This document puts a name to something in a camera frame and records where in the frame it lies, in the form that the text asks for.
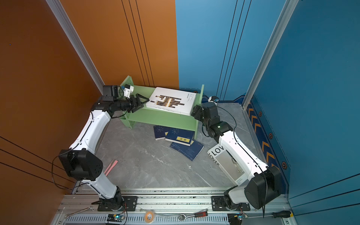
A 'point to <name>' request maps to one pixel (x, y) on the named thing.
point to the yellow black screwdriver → (287, 213)
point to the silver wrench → (67, 215)
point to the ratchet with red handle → (183, 217)
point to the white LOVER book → (229, 165)
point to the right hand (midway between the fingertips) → (197, 109)
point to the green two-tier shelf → (136, 112)
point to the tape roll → (149, 217)
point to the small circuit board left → (116, 218)
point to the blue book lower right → (190, 152)
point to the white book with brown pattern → (174, 101)
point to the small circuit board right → (235, 219)
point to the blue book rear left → (160, 132)
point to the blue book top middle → (180, 136)
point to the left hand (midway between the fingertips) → (147, 101)
